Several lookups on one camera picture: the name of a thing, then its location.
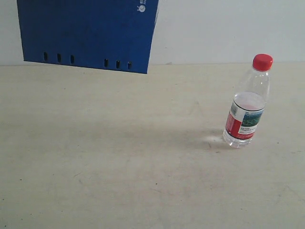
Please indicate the blue ring binder notebook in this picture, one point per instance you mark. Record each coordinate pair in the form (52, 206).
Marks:
(102, 34)

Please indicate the clear plastic water bottle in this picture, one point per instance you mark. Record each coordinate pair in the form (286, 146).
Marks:
(249, 102)

